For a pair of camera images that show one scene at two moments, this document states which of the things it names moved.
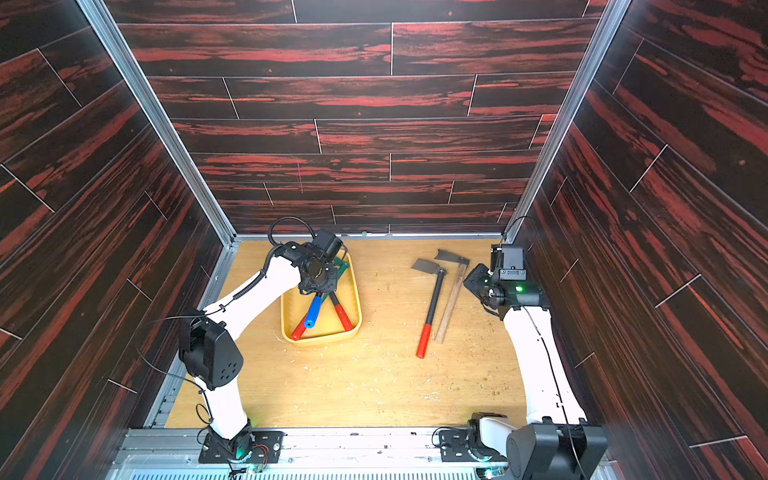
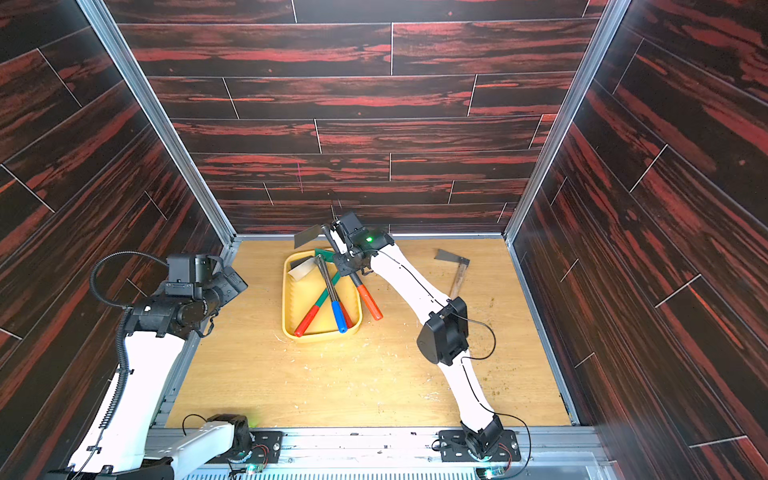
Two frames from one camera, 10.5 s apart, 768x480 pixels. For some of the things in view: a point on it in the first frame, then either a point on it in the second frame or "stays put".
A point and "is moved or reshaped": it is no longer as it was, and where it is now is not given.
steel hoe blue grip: (313, 310) → (337, 306)
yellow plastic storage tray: (329, 327) stays put
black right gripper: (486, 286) → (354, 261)
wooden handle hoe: (454, 296) stays put
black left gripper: (331, 287) → (231, 291)
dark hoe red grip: (425, 333) is moved or reshaped
